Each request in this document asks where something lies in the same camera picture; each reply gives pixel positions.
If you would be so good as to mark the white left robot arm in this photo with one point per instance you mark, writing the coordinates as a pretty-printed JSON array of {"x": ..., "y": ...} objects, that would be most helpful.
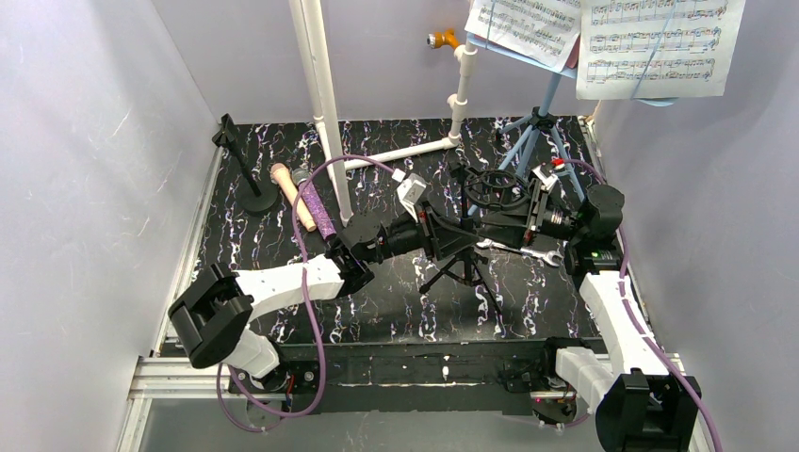
[{"x": 212, "y": 317}]

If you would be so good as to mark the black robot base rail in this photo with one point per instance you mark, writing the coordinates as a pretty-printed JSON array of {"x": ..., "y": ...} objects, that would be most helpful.
[{"x": 512, "y": 377}]

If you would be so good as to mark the white PVC pipe frame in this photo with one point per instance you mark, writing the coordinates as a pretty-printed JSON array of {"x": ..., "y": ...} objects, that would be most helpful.
[{"x": 308, "y": 23}]

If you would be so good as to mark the black tripod shock-mount stand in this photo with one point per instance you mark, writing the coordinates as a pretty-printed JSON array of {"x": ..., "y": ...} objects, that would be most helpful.
[{"x": 491, "y": 190}]

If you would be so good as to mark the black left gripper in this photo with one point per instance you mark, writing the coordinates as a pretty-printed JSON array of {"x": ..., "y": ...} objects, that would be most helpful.
[{"x": 428, "y": 231}]

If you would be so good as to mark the orange pipe valve fitting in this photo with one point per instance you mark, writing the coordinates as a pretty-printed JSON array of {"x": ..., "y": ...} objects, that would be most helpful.
[{"x": 448, "y": 38}]

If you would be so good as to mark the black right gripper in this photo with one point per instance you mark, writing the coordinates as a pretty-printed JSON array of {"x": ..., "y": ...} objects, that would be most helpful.
[{"x": 535, "y": 212}]

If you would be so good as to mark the sheet music page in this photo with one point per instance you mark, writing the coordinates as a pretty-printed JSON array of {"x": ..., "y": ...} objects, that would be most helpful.
[
  {"x": 544, "y": 30},
  {"x": 656, "y": 49}
]

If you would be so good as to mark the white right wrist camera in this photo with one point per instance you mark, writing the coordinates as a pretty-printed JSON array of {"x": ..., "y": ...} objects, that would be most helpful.
[{"x": 547, "y": 173}]

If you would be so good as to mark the silver open-end wrench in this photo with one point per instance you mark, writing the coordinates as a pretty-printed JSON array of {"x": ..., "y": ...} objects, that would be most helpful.
[{"x": 550, "y": 258}]

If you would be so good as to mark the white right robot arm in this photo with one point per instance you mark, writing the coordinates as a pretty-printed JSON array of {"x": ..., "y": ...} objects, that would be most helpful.
[{"x": 640, "y": 400}]

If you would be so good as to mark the purple glitter microphone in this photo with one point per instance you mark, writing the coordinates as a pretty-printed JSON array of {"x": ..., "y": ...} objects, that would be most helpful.
[{"x": 314, "y": 203}]

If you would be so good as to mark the pink toy microphone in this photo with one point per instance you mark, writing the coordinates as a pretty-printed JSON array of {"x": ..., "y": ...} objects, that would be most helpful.
[{"x": 280, "y": 174}]

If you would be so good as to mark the black round-base microphone stand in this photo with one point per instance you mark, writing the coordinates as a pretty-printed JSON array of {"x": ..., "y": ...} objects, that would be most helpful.
[{"x": 256, "y": 197}]

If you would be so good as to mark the blue tripod music stand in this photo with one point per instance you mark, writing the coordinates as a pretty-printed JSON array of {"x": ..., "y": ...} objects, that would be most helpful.
[{"x": 539, "y": 121}]

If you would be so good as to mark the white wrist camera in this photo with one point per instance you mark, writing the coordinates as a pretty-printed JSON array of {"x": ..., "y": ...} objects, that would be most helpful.
[
  {"x": 547, "y": 173},
  {"x": 410, "y": 190}
]

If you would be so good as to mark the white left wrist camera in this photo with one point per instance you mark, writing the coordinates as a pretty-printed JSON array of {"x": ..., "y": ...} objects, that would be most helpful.
[{"x": 410, "y": 190}]

